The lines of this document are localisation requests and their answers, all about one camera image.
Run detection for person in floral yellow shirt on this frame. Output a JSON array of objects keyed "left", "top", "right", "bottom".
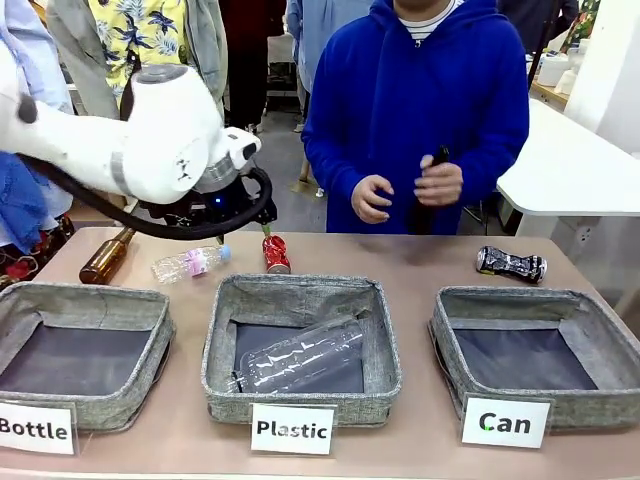
[{"left": 47, "top": 0, "right": 229, "bottom": 126}]

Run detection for white side table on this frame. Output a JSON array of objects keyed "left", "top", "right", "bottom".
[{"left": 497, "top": 98, "right": 640, "bottom": 236}]

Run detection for white plastic containers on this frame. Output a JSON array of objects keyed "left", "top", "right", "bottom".
[{"left": 537, "top": 42, "right": 582, "bottom": 96}]

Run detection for grey basket with plastic sign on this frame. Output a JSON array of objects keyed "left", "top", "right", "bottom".
[{"left": 201, "top": 273, "right": 404, "bottom": 429}]

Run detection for person's right forearm blue sleeve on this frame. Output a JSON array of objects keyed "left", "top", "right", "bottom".
[{"left": 302, "top": 119, "right": 386, "bottom": 201}]

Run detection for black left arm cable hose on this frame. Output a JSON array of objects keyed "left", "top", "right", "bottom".
[{"left": 19, "top": 152, "right": 275, "bottom": 240}]

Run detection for white sign reading Plastic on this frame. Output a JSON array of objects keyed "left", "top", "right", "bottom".
[{"left": 249, "top": 402, "right": 336, "bottom": 457}]

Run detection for person in blue hoodie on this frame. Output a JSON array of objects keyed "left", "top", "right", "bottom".
[{"left": 301, "top": 0, "right": 531, "bottom": 236}]

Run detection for person's right hand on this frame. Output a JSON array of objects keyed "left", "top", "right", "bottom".
[{"left": 351, "top": 174, "right": 396, "bottom": 225}]

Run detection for person in light blue shirt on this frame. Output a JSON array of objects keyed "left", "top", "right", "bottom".
[{"left": 0, "top": 0, "right": 76, "bottom": 256}]

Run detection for large clear plastic bottle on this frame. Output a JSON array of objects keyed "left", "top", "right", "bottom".
[{"left": 224, "top": 314, "right": 365, "bottom": 396}]

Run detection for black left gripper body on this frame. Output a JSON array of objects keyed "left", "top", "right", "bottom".
[{"left": 137, "top": 187, "right": 261, "bottom": 232}]

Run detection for crushed black can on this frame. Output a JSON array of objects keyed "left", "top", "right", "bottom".
[{"left": 475, "top": 245, "right": 548, "bottom": 285}]

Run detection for white sign reading Can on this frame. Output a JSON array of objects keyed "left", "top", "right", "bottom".
[{"left": 460, "top": 392, "right": 552, "bottom": 450}]

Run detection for white sign reading Bottle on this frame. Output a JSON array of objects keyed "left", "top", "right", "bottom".
[{"left": 0, "top": 399, "right": 79, "bottom": 456}]

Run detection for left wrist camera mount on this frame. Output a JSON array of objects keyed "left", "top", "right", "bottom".
[{"left": 199, "top": 191, "right": 242, "bottom": 216}]

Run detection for brown glass bottle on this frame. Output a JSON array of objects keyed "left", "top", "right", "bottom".
[
  {"left": 78, "top": 227, "right": 136, "bottom": 285},
  {"left": 409, "top": 144, "right": 451, "bottom": 236}
]

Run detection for clear bottle with pink label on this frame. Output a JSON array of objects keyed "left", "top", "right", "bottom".
[{"left": 151, "top": 243, "right": 233, "bottom": 285}]

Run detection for crushed red can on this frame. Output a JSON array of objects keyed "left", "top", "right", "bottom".
[{"left": 262, "top": 233, "right": 292, "bottom": 274}]

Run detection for person's left hand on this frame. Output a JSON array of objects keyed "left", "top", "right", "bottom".
[{"left": 413, "top": 153, "right": 464, "bottom": 207}]

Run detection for person in black clothing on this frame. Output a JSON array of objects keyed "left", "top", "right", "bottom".
[{"left": 497, "top": 0, "right": 579, "bottom": 51}]

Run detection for grey basket with bottle sign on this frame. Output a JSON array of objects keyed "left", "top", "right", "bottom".
[{"left": 0, "top": 281, "right": 176, "bottom": 432}]

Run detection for person in grey blue coat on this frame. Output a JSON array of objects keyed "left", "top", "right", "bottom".
[{"left": 287, "top": 0, "right": 374, "bottom": 132}]

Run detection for grey basket with can sign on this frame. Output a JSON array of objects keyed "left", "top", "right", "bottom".
[{"left": 428, "top": 285, "right": 640, "bottom": 430}]

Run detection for person's left forearm blue sleeve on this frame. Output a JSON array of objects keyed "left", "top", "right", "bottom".
[{"left": 449, "top": 109, "right": 531, "bottom": 186}]

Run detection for person in dark trousers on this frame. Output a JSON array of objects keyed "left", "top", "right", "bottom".
[{"left": 219, "top": 0, "right": 290, "bottom": 134}]

